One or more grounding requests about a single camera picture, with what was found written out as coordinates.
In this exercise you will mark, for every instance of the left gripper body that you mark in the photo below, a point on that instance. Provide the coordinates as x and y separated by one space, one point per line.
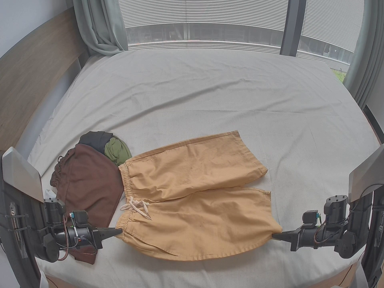
85 237

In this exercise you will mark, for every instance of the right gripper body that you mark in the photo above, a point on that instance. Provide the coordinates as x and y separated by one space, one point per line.
306 238

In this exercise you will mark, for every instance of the tan shorts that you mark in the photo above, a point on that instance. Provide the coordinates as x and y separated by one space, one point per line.
195 205

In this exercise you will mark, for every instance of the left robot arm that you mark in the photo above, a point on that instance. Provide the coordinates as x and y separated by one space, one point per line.
21 172

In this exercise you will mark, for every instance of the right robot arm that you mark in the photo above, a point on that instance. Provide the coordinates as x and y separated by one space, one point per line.
366 172

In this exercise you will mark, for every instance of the bed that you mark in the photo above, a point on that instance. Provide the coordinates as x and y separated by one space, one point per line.
210 85

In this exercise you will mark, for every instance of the brown shorts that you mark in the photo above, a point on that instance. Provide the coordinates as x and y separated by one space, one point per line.
87 184

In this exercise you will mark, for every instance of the white garment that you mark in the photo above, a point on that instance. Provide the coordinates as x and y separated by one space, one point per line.
51 194

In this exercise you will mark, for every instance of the green garment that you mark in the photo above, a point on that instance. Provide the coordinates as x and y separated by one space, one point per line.
118 151

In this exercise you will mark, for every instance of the black garment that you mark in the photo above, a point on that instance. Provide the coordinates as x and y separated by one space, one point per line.
94 139

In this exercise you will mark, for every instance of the grey-green curtain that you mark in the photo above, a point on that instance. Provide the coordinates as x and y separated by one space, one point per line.
372 55
96 16

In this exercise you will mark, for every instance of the window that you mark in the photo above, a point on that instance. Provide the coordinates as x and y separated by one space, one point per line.
210 10

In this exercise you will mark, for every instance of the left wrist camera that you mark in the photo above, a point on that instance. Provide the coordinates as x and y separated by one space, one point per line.
80 217

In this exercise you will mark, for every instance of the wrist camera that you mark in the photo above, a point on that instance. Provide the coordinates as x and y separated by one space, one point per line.
80 217
309 217

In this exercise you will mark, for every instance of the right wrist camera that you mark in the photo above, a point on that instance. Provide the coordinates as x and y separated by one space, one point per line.
309 217

